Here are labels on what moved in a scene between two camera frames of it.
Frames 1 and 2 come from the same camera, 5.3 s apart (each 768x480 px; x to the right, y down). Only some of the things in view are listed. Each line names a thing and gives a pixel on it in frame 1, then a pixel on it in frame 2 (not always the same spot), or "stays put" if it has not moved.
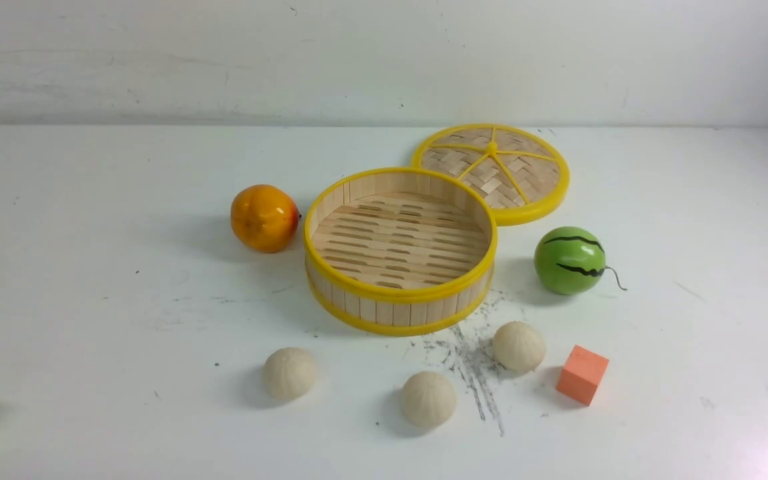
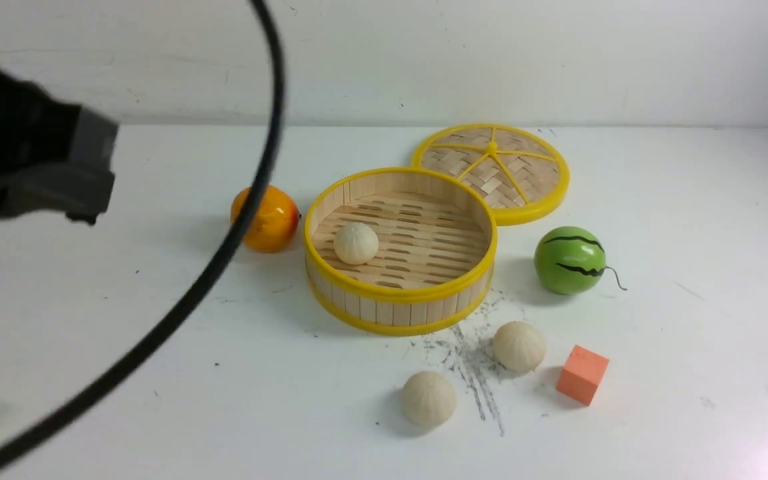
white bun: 429,399 stays put
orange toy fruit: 264,218 stays put
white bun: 519,347 stays put
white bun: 289,373 to 355,243
